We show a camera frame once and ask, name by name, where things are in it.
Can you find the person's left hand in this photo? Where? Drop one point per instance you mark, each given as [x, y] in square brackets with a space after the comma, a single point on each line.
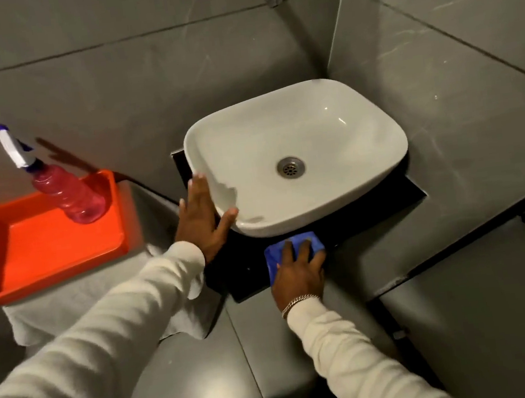
[199, 227]

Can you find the person's right hand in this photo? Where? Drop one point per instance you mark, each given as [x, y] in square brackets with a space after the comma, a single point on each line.
[297, 280]

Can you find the person's right middle finger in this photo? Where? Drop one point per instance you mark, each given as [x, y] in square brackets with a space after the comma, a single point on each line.
[305, 250]

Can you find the person's left thumb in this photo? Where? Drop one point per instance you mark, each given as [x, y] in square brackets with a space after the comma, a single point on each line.
[228, 221]

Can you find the blue cleaning cloth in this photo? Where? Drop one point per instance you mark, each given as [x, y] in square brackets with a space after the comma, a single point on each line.
[271, 257]

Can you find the person's right forearm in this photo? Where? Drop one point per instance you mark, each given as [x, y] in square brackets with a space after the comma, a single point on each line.
[357, 365]

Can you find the person's left forearm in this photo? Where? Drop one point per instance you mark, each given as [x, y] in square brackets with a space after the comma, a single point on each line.
[87, 363]

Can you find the black sink counter slab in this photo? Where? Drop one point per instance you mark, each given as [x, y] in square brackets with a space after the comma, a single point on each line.
[247, 273]

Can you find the metal sink drain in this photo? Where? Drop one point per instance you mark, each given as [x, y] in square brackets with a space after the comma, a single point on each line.
[290, 167]

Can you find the white ceramic sink basin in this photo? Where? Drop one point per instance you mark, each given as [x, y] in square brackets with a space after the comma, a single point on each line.
[311, 129]

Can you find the pink spray bottle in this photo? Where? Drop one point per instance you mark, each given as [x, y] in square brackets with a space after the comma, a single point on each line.
[70, 192]

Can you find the white towel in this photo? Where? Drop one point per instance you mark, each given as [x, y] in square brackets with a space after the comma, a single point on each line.
[67, 306]

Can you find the orange plastic tray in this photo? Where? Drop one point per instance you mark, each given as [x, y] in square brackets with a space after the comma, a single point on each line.
[45, 244]

